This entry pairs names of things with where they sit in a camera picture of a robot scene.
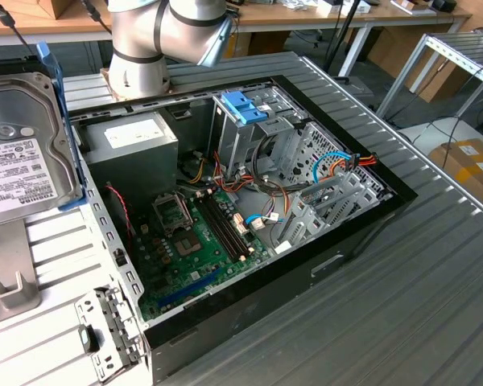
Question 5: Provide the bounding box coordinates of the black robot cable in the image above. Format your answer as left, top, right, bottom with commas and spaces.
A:
0, 0, 35, 61

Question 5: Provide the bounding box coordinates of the hinged metal slot bracket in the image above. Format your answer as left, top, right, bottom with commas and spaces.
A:
74, 285, 148, 383

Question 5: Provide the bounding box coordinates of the grey metal drive cage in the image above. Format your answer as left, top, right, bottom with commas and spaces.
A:
207, 90, 307, 186

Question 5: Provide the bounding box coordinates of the open black PC case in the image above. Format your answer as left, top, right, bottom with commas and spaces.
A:
49, 74, 419, 379

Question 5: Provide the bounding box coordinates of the wooden crate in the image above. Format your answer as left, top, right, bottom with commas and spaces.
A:
47, 0, 109, 20

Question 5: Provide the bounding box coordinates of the metal socket cover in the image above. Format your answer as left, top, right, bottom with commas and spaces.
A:
151, 192, 194, 236

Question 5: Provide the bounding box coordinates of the grey Dell power supply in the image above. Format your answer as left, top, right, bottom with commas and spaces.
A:
80, 111, 180, 202

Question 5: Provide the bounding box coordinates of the hard disk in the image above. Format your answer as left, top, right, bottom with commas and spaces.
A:
0, 39, 85, 236

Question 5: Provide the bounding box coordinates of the green motherboard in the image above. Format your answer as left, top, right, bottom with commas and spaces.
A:
134, 188, 275, 322

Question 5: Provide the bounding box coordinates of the blue plastic drive latch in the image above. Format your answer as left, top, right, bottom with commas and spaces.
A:
221, 91, 270, 125

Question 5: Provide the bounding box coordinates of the orange red power wire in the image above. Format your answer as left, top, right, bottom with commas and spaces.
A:
325, 152, 378, 180

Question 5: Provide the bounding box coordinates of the black RAM slot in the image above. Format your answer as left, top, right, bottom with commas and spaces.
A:
207, 191, 254, 254
196, 194, 246, 261

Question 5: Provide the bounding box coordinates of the grey parts rack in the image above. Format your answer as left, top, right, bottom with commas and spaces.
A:
0, 227, 41, 326

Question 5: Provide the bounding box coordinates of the coloured wire bundle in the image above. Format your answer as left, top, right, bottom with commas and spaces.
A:
176, 150, 293, 214

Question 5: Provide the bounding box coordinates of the blue expansion slot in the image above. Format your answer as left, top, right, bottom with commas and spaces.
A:
156, 269, 222, 306

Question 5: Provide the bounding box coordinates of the large brown box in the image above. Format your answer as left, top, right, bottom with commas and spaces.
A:
365, 26, 468, 104

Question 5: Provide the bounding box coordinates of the metal disk bay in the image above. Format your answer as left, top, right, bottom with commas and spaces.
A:
279, 172, 387, 250

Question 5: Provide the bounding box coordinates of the blue data wire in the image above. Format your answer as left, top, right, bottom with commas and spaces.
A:
312, 151, 353, 186

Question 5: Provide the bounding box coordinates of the long wooden desk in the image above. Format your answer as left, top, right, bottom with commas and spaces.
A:
0, 0, 472, 77

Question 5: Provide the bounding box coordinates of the black tripod stand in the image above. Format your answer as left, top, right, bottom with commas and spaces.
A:
324, 0, 363, 76

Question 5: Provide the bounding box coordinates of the black case fan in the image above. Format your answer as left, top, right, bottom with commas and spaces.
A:
103, 183, 137, 242

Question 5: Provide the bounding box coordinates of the blue wire with white plug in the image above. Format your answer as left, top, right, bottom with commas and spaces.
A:
245, 215, 283, 232

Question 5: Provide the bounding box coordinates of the cardboard box with labels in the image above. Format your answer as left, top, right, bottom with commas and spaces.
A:
428, 138, 483, 206

